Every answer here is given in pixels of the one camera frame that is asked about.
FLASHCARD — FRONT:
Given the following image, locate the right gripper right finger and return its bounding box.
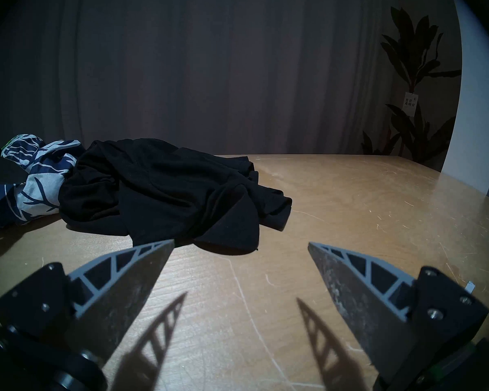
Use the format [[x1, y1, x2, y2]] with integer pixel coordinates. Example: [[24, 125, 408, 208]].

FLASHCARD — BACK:
[[308, 241, 489, 389]]

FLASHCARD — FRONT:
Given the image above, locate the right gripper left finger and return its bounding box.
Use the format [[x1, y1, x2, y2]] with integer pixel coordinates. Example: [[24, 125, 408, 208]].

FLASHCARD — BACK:
[[0, 239, 176, 369]]

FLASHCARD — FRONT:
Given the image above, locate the green navy leaf-print garment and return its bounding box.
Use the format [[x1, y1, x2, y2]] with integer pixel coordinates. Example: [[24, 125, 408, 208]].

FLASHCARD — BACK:
[[0, 134, 86, 232]]

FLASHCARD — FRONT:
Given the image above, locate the black garment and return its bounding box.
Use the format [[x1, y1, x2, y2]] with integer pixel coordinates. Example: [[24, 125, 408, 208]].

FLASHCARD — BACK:
[[58, 138, 293, 251]]

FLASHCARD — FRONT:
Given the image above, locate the light wooden table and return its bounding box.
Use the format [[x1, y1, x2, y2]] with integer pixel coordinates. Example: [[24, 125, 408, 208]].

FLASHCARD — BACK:
[[0, 154, 489, 391]]

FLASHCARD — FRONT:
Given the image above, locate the white plant tag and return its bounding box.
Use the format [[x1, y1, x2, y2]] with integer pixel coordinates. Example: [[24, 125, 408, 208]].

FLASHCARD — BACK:
[[403, 92, 420, 117]]

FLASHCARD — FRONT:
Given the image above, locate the grey pleated curtain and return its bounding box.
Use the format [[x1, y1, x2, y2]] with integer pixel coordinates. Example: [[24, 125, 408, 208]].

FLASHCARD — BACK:
[[0, 0, 462, 157]]

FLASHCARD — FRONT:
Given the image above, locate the tall leafy potted plant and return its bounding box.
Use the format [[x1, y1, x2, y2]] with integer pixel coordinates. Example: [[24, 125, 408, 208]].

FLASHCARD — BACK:
[[360, 5, 462, 164]]

